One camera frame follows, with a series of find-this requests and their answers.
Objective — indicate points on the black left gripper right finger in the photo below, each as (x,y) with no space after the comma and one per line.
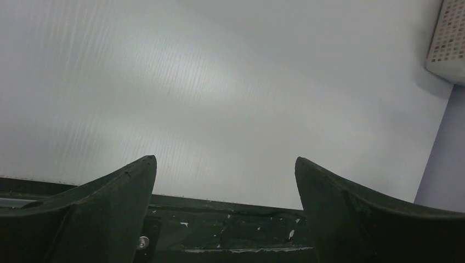
(352,223)

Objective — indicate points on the white plastic laundry basket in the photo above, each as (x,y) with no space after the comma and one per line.
(446,55)

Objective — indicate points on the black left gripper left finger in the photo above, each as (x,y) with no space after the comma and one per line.
(99,221)

